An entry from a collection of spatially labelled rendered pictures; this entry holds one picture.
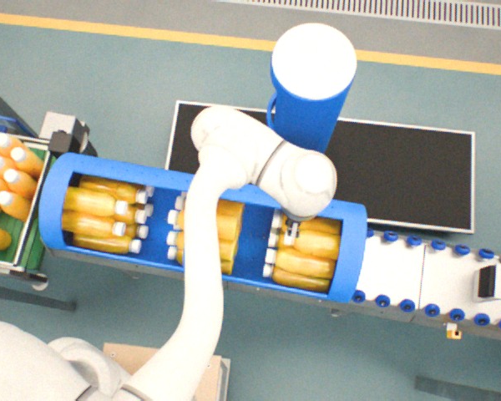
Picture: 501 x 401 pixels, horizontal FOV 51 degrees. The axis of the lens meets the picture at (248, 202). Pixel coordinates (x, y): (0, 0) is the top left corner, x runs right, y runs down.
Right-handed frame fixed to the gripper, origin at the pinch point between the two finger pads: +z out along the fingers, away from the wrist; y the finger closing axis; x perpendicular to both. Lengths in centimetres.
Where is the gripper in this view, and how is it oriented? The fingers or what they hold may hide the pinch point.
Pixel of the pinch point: (293, 221)
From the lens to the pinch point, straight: 130.0
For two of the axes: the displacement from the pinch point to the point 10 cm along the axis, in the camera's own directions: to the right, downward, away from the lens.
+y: 1.9, -9.5, 2.3
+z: 0.0, 2.4, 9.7
